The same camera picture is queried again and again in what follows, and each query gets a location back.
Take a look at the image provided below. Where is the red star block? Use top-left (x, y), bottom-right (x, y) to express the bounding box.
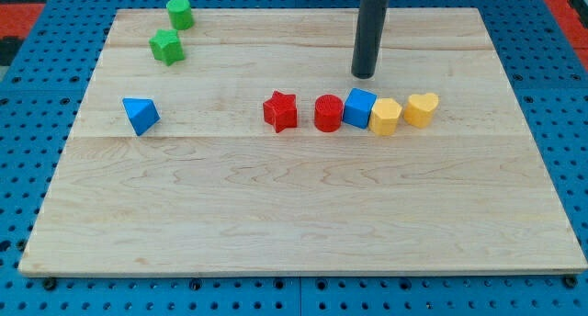
top-left (263, 90), bottom-right (298, 133)

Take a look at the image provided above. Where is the light wooden board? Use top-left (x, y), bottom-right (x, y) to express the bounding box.
top-left (19, 8), bottom-right (587, 277)

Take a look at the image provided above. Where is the red cylinder block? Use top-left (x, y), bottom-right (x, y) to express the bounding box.
top-left (314, 94), bottom-right (344, 132)

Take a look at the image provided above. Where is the blue cube block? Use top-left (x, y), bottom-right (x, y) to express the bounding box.
top-left (343, 88), bottom-right (377, 129)

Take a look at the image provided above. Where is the yellow hexagon block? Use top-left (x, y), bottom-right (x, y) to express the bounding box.
top-left (368, 98), bottom-right (402, 136)

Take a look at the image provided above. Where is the yellow heart block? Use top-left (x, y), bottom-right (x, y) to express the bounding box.
top-left (403, 93), bottom-right (439, 129)

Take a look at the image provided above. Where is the blue triangle block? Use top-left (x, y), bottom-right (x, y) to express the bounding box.
top-left (122, 97), bottom-right (160, 136)

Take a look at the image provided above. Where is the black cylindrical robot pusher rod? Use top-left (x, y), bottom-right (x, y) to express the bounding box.
top-left (351, 0), bottom-right (390, 79)

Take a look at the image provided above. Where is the green star block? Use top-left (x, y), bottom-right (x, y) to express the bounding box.
top-left (149, 29), bottom-right (185, 66)

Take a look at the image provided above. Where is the green cylinder block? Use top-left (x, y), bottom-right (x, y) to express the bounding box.
top-left (166, 0), bottom-right (195, 30)

